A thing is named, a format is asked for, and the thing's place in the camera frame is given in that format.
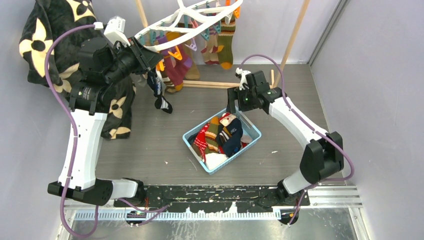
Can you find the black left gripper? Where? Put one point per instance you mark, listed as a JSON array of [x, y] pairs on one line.
[[146, 59]]

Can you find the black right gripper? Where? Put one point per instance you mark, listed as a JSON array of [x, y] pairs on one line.
[[233, 94]]

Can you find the navy black white sock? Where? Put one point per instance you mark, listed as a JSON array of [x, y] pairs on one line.
[[155, 84]]

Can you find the orange clothespin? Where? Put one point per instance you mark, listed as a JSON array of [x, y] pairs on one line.
[[175, 53]]

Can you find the brown white orange sock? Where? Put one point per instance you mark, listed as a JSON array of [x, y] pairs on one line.
[[211, 134]]

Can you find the navy sock with white script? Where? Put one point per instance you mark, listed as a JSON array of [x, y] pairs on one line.
[[230, 132]]

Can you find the white clip hanger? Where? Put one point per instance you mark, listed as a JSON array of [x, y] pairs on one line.
[[190, 21]]

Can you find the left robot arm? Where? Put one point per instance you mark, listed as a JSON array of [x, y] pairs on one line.
[[103, 65]]

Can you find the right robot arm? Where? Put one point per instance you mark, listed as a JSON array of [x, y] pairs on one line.
[[322, 156]]

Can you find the maroon purple striped sock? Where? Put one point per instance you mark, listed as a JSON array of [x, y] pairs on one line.
[[176, 70]]

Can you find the green orange striped sock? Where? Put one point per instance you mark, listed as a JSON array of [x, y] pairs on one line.
[[225, 40]]

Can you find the light blue plastic basket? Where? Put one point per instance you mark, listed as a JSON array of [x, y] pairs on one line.
[[250, 136]]

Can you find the red white patterned sock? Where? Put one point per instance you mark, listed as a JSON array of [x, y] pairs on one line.
[[200, 145]]

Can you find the white sock in basket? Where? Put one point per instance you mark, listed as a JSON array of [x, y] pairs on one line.
[[214, 159]]

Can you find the black floral blanket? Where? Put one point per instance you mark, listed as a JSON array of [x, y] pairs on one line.
[[48, 20]]

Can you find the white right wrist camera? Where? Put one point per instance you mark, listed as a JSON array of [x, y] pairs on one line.
[[242, 76]]

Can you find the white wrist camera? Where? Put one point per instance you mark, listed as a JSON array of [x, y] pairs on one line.
[[114, 30], [242, 76]]

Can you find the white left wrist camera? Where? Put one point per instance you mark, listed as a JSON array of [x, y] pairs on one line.
[[114, 30]]

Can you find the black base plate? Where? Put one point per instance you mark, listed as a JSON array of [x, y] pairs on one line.
[[215, 198]]

